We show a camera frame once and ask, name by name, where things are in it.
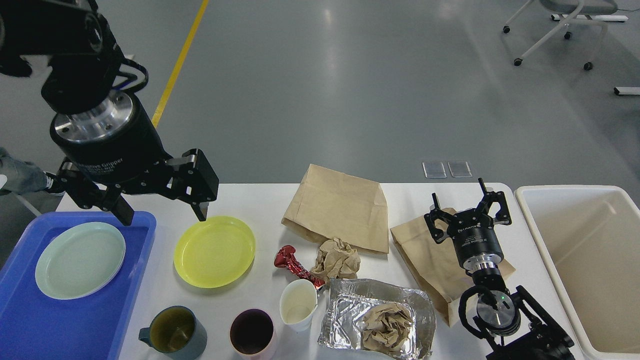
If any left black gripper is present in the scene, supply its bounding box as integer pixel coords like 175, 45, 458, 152
49, 90, 220, 226

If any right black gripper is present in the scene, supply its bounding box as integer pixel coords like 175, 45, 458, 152
423, 177, 512, 273

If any yellow plastic plate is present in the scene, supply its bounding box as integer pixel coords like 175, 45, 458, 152
173, 216, 256, 289

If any dark teal mug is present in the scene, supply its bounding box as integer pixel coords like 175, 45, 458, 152
138, 305, 208, 360

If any pink mug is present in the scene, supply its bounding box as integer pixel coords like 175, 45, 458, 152
229, 309, 279, 360

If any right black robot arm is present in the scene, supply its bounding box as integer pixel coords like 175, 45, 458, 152
423, 178, 575, 360

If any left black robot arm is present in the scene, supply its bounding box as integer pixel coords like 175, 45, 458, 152
0, 0, 220, 226

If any brown paper bag under gripper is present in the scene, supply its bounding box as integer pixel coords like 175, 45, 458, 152
390, 207, 517, 328

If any right floor outlet plate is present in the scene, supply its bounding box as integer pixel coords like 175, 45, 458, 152
446, 161, 473, 178

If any floor outlet plate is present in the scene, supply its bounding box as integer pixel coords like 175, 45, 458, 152
422, 161, 448, 179
446, 161, 473, 178

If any left floor outlet plate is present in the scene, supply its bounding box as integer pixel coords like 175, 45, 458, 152
422, 161, 448, 179

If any black white sneaker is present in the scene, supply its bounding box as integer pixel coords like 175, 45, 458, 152
44, 171, 66, 197

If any pale green plate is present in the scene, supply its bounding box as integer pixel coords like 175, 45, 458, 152
34, 221, 127, 301

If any white plastic bin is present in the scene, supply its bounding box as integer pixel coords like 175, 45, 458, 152
514, 185, 640, 360

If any person leg in jeans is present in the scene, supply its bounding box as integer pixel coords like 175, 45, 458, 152
0, 147, 49, 196

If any crumpled paper in tray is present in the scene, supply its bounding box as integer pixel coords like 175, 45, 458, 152
361, 302, 413, 354

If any crumpled brown paper ball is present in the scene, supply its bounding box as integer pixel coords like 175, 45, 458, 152
310, 237, 361, 281

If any aluminium foil tray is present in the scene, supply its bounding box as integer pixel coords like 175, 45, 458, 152
317, 278, 436, 360

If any large brown paper bag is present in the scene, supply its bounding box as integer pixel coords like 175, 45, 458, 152
281, 164, 390, 254

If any blue plastic tray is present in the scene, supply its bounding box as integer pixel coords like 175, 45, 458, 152
0, 211, 157, 360

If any red foil wrapper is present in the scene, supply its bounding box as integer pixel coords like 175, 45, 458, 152
273, 244, 326, 291

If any white paper cup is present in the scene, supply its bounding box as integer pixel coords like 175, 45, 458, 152
279, 279, 318, 333

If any white bar on floor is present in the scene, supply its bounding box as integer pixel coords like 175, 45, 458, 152
613, 86, 640, 97

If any office chair with castors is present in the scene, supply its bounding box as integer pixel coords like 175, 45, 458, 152
513, 0, 620, 72

